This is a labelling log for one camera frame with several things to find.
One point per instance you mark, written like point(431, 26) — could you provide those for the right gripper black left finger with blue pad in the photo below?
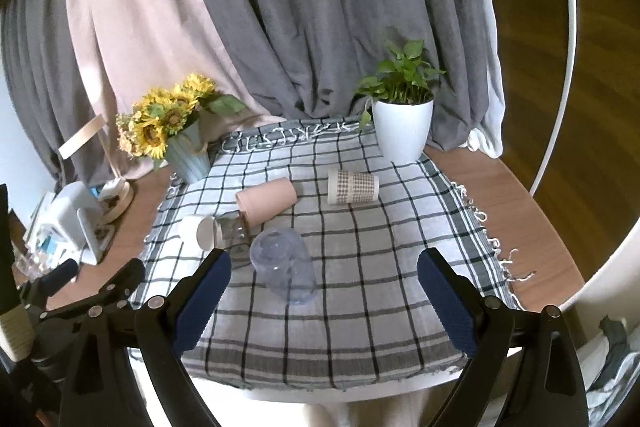
point(100, 388)

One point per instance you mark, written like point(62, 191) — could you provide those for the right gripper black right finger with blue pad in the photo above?
point(548, 389)

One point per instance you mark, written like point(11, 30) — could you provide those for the pink plastic cup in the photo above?
point(258, 204)

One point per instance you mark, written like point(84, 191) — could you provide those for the plaid paper cup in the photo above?
point(348, 187)

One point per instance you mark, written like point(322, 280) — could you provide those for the white desk organizer box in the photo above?
point(73, 219)

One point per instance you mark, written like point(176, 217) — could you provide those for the clear glass white lid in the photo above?
point(228, 232)

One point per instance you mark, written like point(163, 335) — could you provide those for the yellow sunflower bouquet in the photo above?
point(162, 114)

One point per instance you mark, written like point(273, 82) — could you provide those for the light blue ribbed vase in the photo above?
point(187, 154)

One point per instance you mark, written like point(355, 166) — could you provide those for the checked grey white tablecloth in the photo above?
point(369, 321)

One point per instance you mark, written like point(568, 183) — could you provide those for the white plant pot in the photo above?
point(402, 130)

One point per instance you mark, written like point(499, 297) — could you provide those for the beige pink curtain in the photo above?
point(125, 48)

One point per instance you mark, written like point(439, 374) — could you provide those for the green potted plant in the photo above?
point(407, 78)

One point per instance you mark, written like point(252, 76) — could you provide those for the grey curtain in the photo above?
point(297, 58)

